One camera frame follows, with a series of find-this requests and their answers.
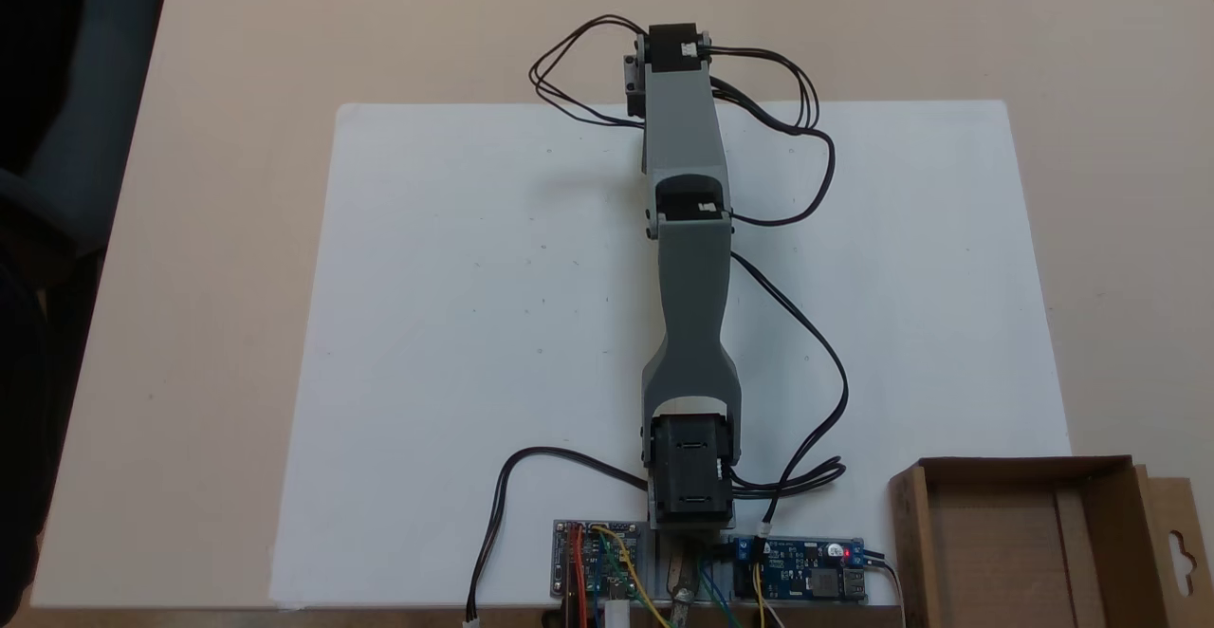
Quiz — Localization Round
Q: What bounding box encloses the black looped wrist cable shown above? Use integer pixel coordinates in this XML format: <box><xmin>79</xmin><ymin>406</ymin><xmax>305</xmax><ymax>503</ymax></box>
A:
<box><xmin>528</xmin><ymin>13</ymin><xmax>652</xmax><ymax>129</ymax></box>

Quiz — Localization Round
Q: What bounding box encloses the dark chair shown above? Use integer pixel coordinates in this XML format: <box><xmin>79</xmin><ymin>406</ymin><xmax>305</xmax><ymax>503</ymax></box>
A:
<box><xmin>0</xmin><ymin>0</ymin><xmax>177</xmax><ymax>610</ymax></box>

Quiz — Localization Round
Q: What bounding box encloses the black shoulder cable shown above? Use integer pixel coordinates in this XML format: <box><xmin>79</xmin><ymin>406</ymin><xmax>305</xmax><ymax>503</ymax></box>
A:
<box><xmin>728</xmin><ymin>252</ymin><xmax>850</xmax><ymax>539</ymax></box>

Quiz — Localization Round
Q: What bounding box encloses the yellow wire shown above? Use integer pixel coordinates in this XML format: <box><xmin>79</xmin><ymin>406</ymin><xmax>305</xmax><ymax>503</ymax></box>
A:
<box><xmin>590</xmin><ymin>525</ymin><xmax>671</xmax><ymax>627</ymax></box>

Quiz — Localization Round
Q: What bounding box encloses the black power cable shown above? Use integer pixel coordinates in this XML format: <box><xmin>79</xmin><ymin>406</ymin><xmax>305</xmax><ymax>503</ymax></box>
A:
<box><xmin>463</xmin><ymin>447</ymin><xmax>652</xmax><ymax>625</ymax></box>

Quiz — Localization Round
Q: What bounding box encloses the black looped elbow cable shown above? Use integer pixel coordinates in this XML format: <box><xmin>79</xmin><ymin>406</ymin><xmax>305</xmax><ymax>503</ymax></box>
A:
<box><xmin>705</xmin><ymin>44</ymin><xmax>837</xmax><ymax>229</ymax></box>

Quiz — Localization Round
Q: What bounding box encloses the blue circuit board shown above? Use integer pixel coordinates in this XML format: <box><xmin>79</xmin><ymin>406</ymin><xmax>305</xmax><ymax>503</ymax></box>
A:
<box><xmin>728</xmin><ymin>535</ymin><xmax>870</xmax><ymax>604</ymax></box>

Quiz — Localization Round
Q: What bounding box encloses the white paper sheet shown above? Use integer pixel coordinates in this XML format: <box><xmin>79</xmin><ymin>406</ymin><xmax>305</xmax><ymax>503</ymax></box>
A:
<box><xmin>268</xmin><ymin>100</ymin><xmax>1073</xmax><ymax>610</ymax></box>

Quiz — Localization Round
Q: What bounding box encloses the white thin cable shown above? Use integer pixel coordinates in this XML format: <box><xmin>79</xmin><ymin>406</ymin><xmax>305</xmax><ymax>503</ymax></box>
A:
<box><xmin>864</xmin><ymin>556</ymin><xmax>908</xmax><ymax>628</ymax></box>

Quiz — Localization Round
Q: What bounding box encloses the red wire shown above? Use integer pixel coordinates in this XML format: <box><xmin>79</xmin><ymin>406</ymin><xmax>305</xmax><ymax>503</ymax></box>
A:
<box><xmin>566</xmin><ymin>525</ymin><xmax>586</xmax><ymax>628</ymax></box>

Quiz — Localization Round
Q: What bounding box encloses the brown cardboard box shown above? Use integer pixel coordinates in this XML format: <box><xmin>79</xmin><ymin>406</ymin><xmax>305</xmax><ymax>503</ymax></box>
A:
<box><xmin>889</xmin><ymin>455</ymin><xmax>1214</xmax><ymax>628</ymax></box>

